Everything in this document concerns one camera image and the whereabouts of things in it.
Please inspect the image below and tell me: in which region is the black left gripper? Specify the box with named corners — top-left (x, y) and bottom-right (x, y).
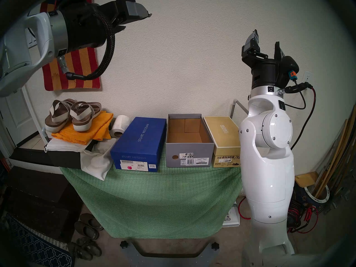
top-left (57, 0), bottom-right (152, 52)

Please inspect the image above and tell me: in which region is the blue patterned rug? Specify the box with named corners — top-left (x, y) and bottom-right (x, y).
top-left (6, 214), bottom-right (75, 267)

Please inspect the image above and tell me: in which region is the brown cardboard box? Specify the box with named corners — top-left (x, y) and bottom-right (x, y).
top-left (295, 171), bottom-right (319, 187)

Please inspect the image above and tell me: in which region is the white bicycle rim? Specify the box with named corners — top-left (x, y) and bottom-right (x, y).
top-left (304, 186), bottom-right (330, 204)

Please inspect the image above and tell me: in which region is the brown wooden board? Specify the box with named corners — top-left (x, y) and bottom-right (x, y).
top-left (320, 104), bottom-right (356, 199)

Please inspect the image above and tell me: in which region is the olive clog shoe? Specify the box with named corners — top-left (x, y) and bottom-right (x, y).
top-left (79, 213), bottom-right (104, 231)
top-left (74, 221), bottom-right (100, 241)

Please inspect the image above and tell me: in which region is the green checked tablecloth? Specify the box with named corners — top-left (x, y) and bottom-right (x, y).
top-left (60, 147), bottom-right (243, 239)

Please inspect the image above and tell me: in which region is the white cloth bag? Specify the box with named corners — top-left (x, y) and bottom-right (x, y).
top-left (44, 137), bottom-right (117, 181)

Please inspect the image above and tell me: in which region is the orange towel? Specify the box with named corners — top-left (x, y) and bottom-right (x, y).
top-left (51, 111), bottom-right (114, 145)

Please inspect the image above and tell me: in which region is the red yellow striped flag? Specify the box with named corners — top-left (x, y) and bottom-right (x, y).
top-left (40, 2), bottom-right (101, 91)

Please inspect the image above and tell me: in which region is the white plastic pipe frame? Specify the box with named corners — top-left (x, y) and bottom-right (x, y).
top-left (230, 99), bottom-right (249, 119)

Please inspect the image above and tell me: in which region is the white door with frame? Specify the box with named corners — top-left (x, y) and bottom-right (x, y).
top-left (0, 87), bottom-right (39, 147)

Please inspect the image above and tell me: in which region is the blue shoe box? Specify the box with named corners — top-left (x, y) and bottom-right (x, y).
top-left (110, 117), bottom-right (167, 172)

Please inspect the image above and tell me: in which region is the red looped cable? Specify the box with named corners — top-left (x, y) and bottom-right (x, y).
top-left (237, 196), bottom-right (252, 220)

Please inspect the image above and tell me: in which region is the dark flat box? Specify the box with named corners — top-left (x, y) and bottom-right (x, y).
top-left (10, 140), bottom-right (98, 169)

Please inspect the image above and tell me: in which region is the grey open shoe box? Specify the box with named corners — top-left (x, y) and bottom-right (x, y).
top-left (166, 113), bottom-right (215, 168)

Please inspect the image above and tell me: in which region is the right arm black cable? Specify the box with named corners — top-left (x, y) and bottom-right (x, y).
top-left (278, 83), bottom-right (313, 110)

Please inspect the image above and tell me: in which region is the light wooden board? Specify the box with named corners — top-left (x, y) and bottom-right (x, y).
top-left (313, 119), bottom-right (349, 197)

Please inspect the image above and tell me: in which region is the white toilet paper roll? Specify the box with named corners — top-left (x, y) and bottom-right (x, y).
top-left (110, 115), bottom-right (131, 138)

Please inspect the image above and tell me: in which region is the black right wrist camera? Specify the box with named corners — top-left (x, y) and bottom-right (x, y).
top-left (281, 56), bottom-right (300, 82)

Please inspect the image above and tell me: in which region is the red jumper cable bundle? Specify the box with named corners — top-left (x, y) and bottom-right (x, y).
top-left (288, 201), bottom-right (319, 233)

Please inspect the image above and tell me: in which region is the red power cable with plug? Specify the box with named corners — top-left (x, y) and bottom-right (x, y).
top-left (290, 84), bottom-right (317, 150)

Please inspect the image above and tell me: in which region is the grey robot base platform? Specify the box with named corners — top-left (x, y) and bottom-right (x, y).
top-left (120, 238), bottom-right (221, 267)

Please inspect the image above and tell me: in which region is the dark wooden chest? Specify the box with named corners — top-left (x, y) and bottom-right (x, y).
top-left (6, 166), bottom-right (84, 242)

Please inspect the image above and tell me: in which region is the olive strap sandal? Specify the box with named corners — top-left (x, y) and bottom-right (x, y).
top-left (68, 241), bottom-right (93, 261)
top-left (76, 237), bottom-right (103, 257)

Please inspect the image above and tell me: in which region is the left arm black braided hose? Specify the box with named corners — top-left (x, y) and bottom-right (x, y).
top-left (65, 9), bottom-right (116, 81)

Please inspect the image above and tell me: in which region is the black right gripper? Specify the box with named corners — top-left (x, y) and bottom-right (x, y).
top-left (241, 29), bottom-right (290, 91)

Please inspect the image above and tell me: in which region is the gold shoe box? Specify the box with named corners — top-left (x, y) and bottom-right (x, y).
top-left (203, 116), bottom-right (241, 168)

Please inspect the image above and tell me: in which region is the snake-print strap wedge sandal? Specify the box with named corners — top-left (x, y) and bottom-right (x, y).
top-left (70, 102), bottom-right (102, 132)
top-left (44, 99), bottom-right (79, 133)

